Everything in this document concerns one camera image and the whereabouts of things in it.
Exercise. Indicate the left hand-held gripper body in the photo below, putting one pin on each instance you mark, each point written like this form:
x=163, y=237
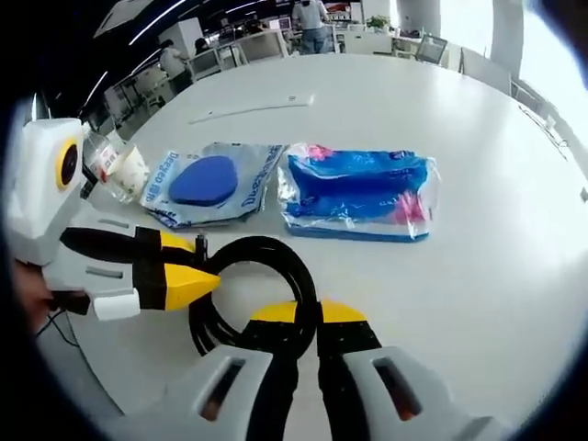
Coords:
x=41, y=193

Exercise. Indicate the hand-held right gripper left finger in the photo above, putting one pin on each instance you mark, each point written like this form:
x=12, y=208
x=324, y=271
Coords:
x=271, y=349

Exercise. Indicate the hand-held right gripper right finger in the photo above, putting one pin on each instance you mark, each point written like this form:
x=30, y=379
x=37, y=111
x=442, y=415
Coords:
x=349, y=340

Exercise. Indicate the white paper cup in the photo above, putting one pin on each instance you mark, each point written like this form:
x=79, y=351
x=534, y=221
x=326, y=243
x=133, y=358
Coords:
x=133, y=173

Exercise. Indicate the clear plastic bottle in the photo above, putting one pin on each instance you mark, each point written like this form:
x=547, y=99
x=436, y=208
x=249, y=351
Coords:
x=98, y=151

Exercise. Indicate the clear pouch with blue case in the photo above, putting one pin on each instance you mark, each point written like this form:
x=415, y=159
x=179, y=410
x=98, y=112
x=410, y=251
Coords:
x=206, y=181

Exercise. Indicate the blue plastic package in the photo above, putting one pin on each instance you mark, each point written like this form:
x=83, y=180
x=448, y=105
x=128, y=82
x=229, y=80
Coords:
x=358, y=184

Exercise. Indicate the person's left hand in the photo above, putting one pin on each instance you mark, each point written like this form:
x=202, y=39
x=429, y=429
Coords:
x=30, y=294

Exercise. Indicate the white office chair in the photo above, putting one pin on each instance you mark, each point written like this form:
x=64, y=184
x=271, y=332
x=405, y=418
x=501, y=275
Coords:
x=206, y=64
x=262, y=46

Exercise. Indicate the white power strip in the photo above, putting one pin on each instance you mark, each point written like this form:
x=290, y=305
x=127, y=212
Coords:
x=301, y=99

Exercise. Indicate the grey office chair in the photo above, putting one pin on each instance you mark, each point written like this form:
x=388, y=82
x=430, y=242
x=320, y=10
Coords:
x=432, y=48
x=487, y=71

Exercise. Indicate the green potted plant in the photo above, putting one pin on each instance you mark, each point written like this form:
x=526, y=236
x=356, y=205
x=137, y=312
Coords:
x=379, y=21

